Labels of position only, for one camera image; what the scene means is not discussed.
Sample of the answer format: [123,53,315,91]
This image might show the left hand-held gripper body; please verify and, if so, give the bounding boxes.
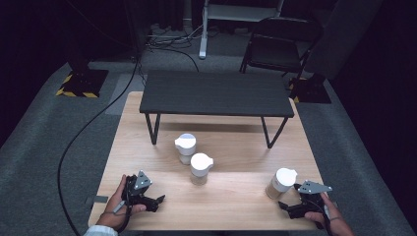
[121,169,159,211]

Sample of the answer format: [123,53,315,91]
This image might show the white-lidded jar of white powder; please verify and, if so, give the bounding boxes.
[174,133,198,165]

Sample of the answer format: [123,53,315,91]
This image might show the black base with yellow stripes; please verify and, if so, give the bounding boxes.
[55,68,109,99]
[287,76,332,105]

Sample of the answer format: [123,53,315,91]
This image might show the grey panel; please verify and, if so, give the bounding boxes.
[304,0,385,82]

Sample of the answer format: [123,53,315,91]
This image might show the person's left hand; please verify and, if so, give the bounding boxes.
[96,174,148,231]

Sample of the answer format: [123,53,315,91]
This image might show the black chair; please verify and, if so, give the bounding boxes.
[238,16,325,99]

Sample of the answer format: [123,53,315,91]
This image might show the person's right hand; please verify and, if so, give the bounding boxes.
[304,192,342,230]

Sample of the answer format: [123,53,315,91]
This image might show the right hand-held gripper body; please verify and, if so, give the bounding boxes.
[288,180,333,219]

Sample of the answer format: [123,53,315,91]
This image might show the long black floor cable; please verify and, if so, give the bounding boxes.
[57,48,143,236]

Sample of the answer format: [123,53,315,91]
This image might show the white-lidded jar of tan powder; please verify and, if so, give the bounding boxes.
[190,152,214,187]
[265,167,299,201]

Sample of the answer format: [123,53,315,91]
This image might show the bundle of cables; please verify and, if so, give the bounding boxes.
[146,23,205,53]

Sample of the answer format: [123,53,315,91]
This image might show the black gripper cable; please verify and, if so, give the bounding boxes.
[116,183,134,234]
[308,198,332,230]

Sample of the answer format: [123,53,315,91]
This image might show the black shelf with metal legs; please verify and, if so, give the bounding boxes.
[139,70,295,149]

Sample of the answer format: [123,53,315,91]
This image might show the white metal stand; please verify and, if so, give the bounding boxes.
[198,0,285,60]

